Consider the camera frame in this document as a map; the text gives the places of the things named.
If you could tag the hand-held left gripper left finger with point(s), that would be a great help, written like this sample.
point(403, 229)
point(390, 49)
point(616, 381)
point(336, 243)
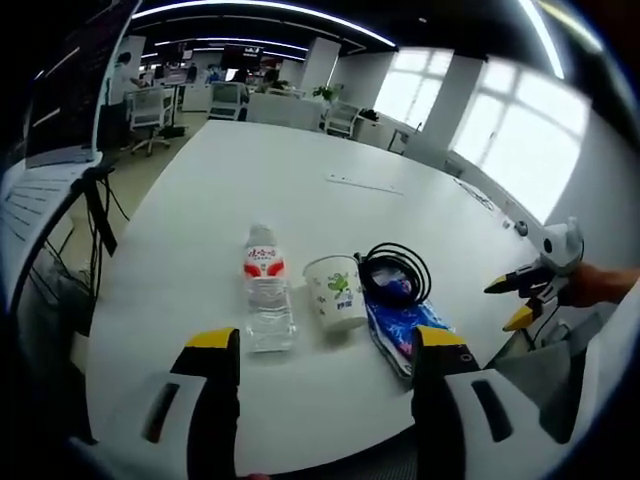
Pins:
point(195, 400)

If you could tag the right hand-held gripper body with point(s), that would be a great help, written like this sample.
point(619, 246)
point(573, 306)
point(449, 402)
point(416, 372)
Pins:
point(562, 250)

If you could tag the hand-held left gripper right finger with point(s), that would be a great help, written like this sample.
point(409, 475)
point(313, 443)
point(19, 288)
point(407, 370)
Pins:
point(450, 395)

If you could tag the blue patterned tissue pack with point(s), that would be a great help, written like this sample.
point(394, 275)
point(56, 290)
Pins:
point(405, 325)

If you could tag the clear plastic water bottle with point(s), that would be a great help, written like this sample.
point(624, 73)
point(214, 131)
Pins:
point(267, 295)

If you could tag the white paper cup green print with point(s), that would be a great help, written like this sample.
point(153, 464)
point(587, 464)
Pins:
point(336, 295)

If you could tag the person's right hand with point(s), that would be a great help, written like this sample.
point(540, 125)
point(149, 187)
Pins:
point(600, 285)

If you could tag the small grey round object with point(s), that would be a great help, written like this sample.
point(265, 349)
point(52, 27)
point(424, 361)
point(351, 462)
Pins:
point(522, 228)

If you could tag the white power strip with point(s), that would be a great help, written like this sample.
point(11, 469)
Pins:
point(364, 184)

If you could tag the black tripod stand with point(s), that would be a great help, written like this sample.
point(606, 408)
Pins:
point(97, 210)

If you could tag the white table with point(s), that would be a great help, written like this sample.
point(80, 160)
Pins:
point(300, 200)

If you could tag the white office chair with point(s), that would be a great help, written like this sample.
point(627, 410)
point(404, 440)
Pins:
point(341, 119)
point(227, 100)
point(147, 112)

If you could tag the green potted plant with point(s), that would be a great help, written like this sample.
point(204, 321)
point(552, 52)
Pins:
point(327, 92)

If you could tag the dark hanging screen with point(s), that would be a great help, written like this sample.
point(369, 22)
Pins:
point(242, 52)

